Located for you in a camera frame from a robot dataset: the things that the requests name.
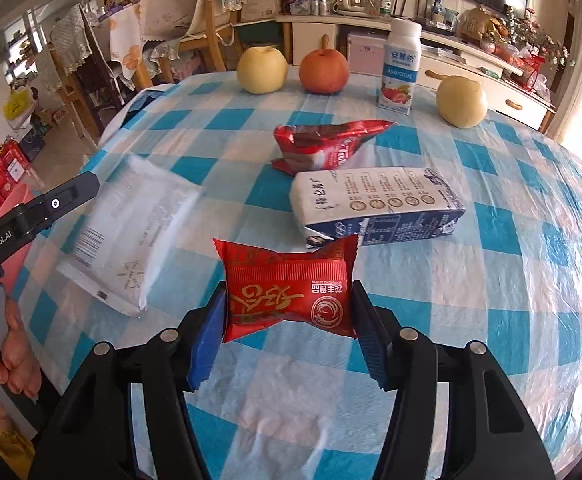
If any white blue milk carton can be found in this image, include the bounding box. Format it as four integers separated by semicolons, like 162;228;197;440
290;166;466;250

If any pink plastic bucket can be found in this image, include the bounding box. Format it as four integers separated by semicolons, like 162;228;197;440
0;184;39;306

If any red gift bag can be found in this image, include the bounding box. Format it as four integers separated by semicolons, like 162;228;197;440
518;55;552;94

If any blue white checked tablecloth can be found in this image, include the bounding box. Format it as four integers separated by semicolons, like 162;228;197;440
21;67;582;480

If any yellow pear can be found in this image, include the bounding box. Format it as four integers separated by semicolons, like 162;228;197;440
236;45;288;95
436;72;488;129

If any lace chair cover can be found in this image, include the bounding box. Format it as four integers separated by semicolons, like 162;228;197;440
50;5;92;74

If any pink storage box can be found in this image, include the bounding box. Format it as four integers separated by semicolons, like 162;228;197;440
346;30;392;69

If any white yogurt bottle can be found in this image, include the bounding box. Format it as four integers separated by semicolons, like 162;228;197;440
377;19;422;117

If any light wooden chair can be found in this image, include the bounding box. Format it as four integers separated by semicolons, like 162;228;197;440
141;0;242;87

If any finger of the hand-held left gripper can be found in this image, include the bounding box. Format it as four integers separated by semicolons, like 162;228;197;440
15;171;100;239

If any white packet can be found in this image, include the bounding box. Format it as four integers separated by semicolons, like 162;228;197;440
57;155;204;318

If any white low cabinet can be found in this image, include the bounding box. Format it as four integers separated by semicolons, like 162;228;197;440
276;12;556;132

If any red snack packet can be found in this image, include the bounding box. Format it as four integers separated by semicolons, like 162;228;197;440
213;234;360;343

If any dark wooden chair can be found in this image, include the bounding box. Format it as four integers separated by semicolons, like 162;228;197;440
51;7;122;132

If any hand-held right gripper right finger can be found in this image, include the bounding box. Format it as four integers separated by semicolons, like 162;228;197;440
351;280;556;480

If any white printed draped cloth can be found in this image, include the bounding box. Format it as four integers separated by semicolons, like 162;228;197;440
143;0;212;44

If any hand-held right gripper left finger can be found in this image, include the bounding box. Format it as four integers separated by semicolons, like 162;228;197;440
28;282;226;480

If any red apple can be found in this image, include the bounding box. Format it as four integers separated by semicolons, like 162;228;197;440
299;35;350;95

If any yellow plastic bag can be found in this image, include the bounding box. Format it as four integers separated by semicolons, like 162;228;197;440
3;91;30;122

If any crumpled red wrapper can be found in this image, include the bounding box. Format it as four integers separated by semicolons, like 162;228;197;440
272;119;398;176

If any person's left hand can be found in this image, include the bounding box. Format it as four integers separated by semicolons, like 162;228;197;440
0;300;42;422

